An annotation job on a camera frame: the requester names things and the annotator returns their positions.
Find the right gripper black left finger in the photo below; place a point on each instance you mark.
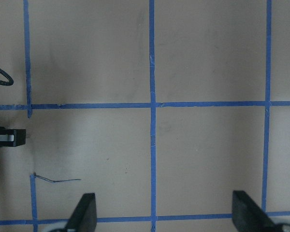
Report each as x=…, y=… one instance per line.
x=84, y=217

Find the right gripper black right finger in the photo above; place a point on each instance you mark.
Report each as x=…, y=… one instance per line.
x=247, y=216

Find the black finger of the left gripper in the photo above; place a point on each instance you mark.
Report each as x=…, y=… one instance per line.
x=12, y=137

